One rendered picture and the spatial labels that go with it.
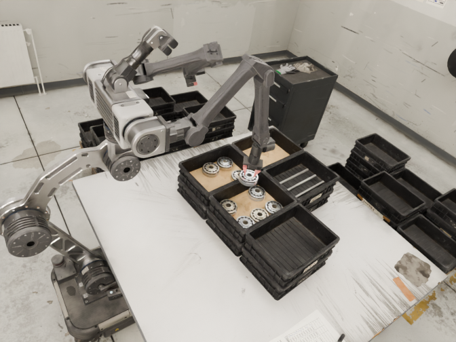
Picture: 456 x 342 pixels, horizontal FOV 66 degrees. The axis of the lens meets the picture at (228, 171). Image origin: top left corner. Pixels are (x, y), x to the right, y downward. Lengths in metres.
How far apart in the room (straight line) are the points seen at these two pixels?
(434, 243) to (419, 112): 2.25
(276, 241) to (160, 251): 0.61
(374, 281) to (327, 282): 0.27
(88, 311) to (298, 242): 1.25
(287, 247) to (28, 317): 1.65
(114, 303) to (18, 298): 0.69
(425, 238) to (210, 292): 1.83
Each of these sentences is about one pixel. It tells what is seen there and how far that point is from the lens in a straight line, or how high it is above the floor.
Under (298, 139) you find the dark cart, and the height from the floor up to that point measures 0.20.
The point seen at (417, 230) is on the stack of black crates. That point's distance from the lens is 3.10.
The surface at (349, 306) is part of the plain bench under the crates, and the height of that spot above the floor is 0.70.
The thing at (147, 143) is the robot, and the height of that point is 1.45.
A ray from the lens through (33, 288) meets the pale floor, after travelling 2.74.
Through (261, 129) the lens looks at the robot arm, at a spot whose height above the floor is 1.36.
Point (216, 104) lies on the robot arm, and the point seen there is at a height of 1.55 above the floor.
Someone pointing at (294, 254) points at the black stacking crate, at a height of 0.83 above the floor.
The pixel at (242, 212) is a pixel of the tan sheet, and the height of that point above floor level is 0.83.
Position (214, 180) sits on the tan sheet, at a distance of 2.11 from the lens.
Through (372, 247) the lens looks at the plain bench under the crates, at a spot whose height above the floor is 0.70.
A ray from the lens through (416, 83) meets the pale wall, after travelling 4.92.
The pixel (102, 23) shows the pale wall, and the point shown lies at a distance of 4.51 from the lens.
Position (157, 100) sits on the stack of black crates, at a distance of 3.47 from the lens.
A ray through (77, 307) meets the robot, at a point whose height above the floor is 0.24.
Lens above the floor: 2.26
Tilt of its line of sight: 41 degrees down
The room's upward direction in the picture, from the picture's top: 11 degrees clockwise
